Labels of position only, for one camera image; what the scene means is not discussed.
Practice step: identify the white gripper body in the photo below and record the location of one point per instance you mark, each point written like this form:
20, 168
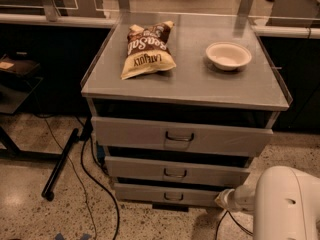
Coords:
232, 199

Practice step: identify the grey drawer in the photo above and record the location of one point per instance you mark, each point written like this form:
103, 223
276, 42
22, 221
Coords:
185, 137
165, 171
155, 194

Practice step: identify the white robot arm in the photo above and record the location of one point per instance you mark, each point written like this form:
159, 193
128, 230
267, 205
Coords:
285, 204

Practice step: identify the grey drawer cabinet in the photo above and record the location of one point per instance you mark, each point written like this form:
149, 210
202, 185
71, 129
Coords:
195, 92

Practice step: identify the white paper bowl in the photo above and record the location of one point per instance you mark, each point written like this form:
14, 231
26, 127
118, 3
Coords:
228, 56

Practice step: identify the brown yellow chip bag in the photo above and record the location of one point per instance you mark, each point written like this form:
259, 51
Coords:
147, 50

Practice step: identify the black stand leg with wheel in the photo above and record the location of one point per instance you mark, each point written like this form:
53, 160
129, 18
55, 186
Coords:
48, 190

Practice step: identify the black side table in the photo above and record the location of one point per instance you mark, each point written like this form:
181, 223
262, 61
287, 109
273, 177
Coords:
17, 82

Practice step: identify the grey horizontal rail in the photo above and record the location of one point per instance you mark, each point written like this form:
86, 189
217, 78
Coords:
268, 31

